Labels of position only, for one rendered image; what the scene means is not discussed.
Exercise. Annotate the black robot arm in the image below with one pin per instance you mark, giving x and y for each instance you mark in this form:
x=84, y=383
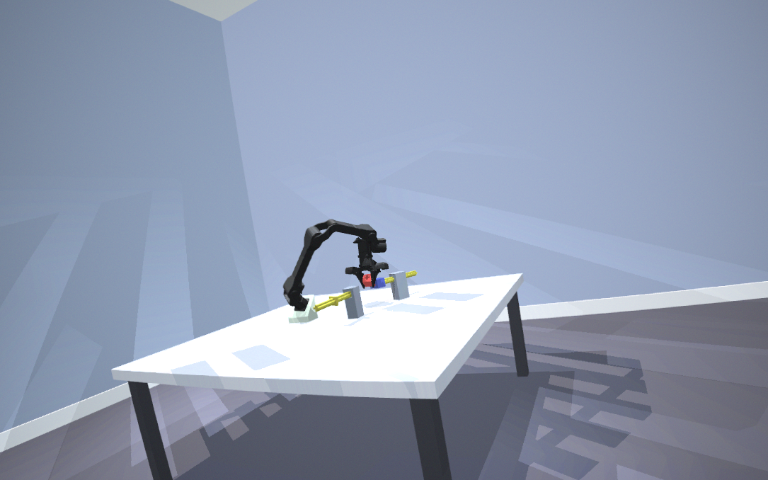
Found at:
x=367, y=241

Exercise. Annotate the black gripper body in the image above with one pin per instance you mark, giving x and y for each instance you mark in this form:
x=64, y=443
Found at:
x=365, y=262

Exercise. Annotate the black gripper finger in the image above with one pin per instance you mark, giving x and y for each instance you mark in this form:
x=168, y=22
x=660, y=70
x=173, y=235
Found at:
x=360, y=277
x=374, y=274

